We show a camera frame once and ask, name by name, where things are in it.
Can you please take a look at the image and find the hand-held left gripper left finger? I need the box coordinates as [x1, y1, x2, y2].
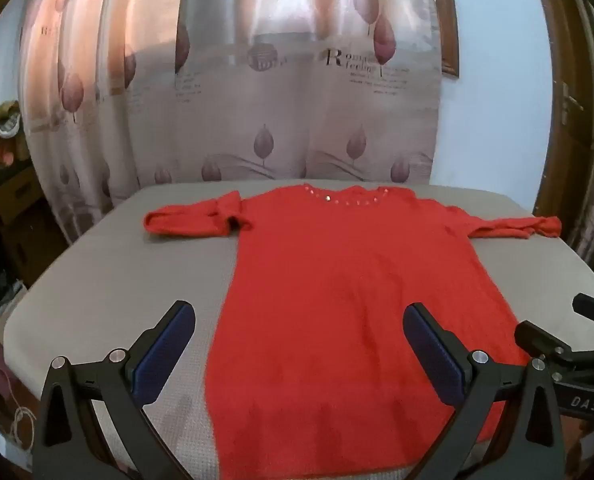
[34, 301, 197, 480]

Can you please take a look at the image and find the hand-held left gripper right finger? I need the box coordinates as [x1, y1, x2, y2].
[403, 302, 564, 480]

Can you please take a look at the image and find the red sweater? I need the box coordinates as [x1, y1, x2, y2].
[143, 185, 563, 480]

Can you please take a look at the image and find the wooden door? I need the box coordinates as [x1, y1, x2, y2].
[527, 0, 594, 273]

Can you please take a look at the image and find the brown cardboard box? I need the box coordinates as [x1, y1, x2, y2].
[0, 165, 44, 227]

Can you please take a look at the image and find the leaf print curtain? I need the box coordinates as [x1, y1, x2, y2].
[17, 0, 448, 248]

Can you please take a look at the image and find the white cord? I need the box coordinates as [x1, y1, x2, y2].
[8, 404, 38, 457]

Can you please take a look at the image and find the wooden window frame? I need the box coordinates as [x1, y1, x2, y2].
[428, 0, 461, 79]

